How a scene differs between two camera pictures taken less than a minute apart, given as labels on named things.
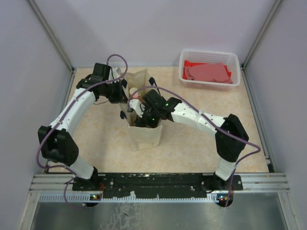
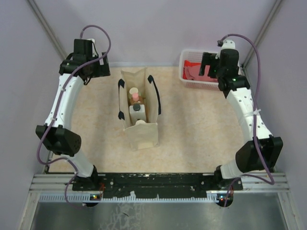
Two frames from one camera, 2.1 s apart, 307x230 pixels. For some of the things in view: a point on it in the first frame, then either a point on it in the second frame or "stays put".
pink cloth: (213, 72) stays put
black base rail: (156, 185) stays put
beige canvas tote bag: (141, 137) stays put
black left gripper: (121, 97) → (102, 70)
